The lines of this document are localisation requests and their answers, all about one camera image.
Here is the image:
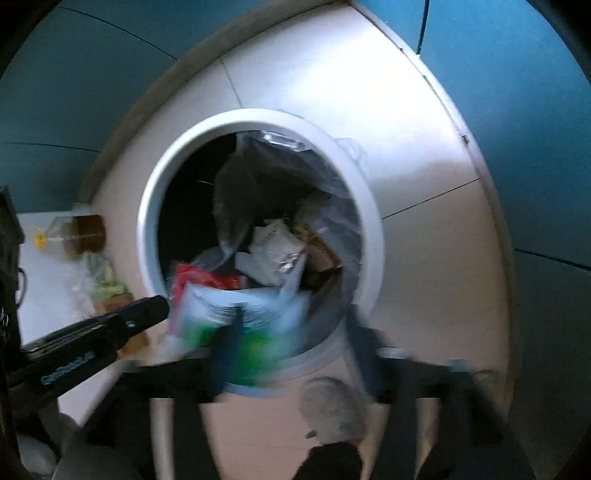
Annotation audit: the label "grey slipper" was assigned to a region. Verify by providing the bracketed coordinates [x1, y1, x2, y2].
[299, 376, 370, 445]

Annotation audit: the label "brown cardboard piece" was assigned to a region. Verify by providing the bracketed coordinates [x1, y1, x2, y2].
[305, 239, 343, 274]

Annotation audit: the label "silver foil wrapper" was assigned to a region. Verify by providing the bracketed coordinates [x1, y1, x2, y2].
[235, 219, 308, 287]

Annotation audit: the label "white round trash bin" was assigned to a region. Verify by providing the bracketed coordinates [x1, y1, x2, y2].
[137, 108, 385, 398]

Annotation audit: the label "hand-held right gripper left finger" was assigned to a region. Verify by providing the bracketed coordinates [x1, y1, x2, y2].
[92, 307, 246, 480]

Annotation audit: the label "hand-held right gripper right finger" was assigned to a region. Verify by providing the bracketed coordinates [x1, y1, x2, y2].
[344, 316, 534, 480]

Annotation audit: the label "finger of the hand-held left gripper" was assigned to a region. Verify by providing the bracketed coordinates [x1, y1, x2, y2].
[23, 295, 170, 360]

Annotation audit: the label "blue base cabinet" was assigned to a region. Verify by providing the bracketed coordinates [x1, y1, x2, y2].
[355, 0, 591, 462]
[0, 4, 222, 204]

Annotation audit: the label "red white plastic package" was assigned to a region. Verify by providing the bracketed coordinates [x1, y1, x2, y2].
[173, 262, 242, 292]

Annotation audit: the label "clear bag of vegetables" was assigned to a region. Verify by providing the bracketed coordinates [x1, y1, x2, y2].
[69, 253, 132, 320]

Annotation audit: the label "clear bin liner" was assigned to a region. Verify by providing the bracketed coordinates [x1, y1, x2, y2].
[215, 130, 362, 288]

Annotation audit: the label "cooking oil bottle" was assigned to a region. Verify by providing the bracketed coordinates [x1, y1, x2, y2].
[32, 215, 108, 256]

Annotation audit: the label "person's legs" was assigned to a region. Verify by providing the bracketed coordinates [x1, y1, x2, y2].
[295, 440, 366, 480]

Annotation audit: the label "green white sachet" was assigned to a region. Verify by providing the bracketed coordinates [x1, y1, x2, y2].
[168, 284, 310, 386]

